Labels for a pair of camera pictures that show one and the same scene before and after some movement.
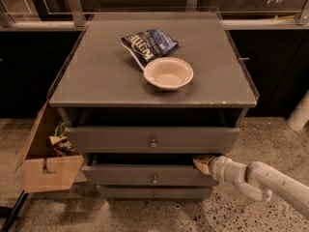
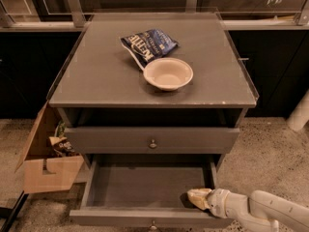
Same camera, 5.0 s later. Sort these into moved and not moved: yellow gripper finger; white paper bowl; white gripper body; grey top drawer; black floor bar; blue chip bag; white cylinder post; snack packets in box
Moved: yellow gripper finger; white gripper body
Not moved: white paper bowl; black floor bar; grey top drawer; blue chip bag; white cylinder post; snack packets in box
